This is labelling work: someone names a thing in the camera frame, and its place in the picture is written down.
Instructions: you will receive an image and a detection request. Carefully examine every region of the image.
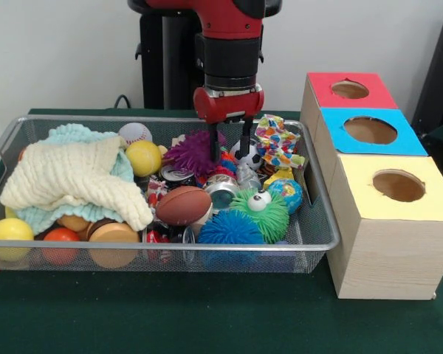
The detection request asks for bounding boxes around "cream knitted cloth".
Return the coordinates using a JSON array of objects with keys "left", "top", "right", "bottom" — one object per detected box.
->
[{"left": 0, "top": 135, "right": 154, "bottom": 232}]

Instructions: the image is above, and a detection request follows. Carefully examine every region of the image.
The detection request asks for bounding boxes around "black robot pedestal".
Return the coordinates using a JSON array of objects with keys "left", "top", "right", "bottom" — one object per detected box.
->
[{"left": 127, "top": 0, "right": 284, "bottom": 111}]

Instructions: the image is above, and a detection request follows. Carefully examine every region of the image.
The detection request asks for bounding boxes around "small soccer ball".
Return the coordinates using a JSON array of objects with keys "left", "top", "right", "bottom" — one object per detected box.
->
[{"left": 229, "top": 138, "right": 264, "bottom": 171}]

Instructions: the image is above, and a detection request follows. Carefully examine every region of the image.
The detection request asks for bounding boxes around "silver toy robot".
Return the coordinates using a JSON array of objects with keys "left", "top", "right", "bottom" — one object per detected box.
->
[{"left": 236, "top": 164, "right": 262, "bottom": 191}]

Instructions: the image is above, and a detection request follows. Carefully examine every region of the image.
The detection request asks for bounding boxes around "brown toy football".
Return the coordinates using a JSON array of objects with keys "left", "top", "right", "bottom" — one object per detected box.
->
[{"left": 155, "top": 185, "right": 213, "bottom": 226}]

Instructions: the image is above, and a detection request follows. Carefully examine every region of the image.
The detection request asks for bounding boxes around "green spiky toy with eyes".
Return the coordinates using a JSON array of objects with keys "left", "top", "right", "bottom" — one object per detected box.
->
[{"left": 229, "top": 188, "right": 291, "bottom": 244}]

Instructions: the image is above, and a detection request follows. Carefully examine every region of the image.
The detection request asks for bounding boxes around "mint green knitted cloth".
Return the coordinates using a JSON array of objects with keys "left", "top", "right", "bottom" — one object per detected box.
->
[{"left": 14, "top": 123, "right": 136, "bottom": 236}]

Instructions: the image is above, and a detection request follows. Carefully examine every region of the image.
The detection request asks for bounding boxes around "blue globe ball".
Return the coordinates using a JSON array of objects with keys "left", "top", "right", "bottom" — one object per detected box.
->
[{"left": 268, "top": 178, "right": 304, "bottom": 215}]

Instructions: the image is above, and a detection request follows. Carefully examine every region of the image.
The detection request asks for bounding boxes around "yellow ball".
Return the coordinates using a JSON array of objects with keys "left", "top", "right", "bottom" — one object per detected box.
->
[{"left": 125, "top": 140, "right": 162, "bottom": 177}]

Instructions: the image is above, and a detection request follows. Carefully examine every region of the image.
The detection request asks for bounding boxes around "purple spiky ball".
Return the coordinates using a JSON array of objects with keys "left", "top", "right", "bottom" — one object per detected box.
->
[{"left": 163, "top": 129, "right": 226, "bottom": 176}]

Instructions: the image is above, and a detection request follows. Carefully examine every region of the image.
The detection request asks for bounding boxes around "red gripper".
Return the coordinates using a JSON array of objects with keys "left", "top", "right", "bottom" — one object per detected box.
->
[{"left": 193, "top": 83, "right": 266, "bottom": 163}]

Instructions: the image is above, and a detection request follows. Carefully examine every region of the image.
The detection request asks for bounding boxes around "colourful patterned fabric toy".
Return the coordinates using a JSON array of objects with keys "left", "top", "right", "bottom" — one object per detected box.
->
[{"left": 254, "top": 114, "right": 306, "bottom": 170}]

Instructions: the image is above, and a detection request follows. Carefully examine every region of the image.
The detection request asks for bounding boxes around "wooden three-hole box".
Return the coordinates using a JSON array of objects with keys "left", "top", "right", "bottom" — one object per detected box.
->
[{"left": 300, "top": 72, "right": 443, "bottom": 300}]

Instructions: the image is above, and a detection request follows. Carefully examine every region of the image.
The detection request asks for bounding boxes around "blue spiky ball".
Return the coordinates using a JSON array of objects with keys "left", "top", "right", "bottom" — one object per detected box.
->
[{"left": 197, "top": 209, "right": 266, "bottom": 245}]

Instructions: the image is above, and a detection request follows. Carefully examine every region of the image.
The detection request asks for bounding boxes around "silver mesh bin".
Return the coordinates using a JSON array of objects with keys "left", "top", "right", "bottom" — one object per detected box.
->
[{"left": 0, "top": 114, "right": 341, "bottom": 274}]

